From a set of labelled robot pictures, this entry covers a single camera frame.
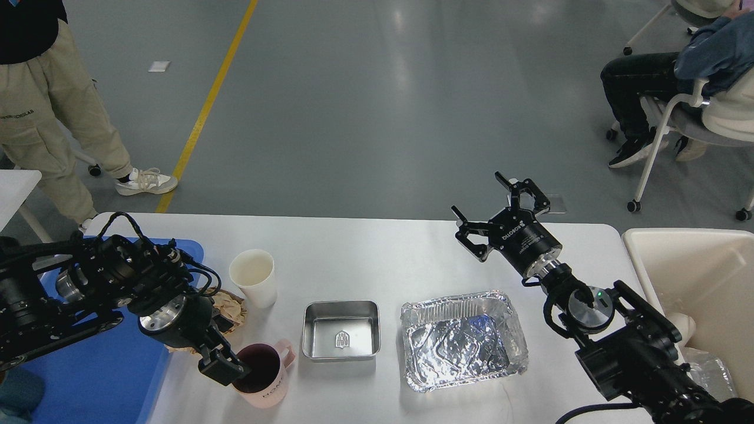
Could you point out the crumpled brown paper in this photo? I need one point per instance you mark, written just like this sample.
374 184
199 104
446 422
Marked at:
230 306

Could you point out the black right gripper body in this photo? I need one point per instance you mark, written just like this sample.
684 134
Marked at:
522 240

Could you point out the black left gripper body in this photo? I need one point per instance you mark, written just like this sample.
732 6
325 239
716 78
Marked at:
187 322

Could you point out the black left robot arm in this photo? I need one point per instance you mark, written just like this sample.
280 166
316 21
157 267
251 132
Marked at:
61 293

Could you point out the aluminium foil tray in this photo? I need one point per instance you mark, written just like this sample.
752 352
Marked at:
462 339

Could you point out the pink mug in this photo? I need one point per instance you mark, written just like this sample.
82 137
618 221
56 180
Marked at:
267 383

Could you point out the white paper cup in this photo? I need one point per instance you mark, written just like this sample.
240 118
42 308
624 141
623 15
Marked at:
253 272

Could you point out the steel rectangular container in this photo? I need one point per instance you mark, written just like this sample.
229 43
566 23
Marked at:
338 331

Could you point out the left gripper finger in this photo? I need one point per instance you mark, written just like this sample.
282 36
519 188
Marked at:
219 362

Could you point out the person in beige trousers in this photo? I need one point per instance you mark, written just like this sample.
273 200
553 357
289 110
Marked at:
45 89

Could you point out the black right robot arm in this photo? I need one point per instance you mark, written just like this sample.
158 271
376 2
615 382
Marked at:
626 346

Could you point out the beige plastic bin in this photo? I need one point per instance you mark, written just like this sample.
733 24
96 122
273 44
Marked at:
702 280

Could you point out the white side table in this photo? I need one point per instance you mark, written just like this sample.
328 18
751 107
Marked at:
16 186

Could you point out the dark teal object corner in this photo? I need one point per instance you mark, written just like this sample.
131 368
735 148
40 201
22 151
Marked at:
21 392

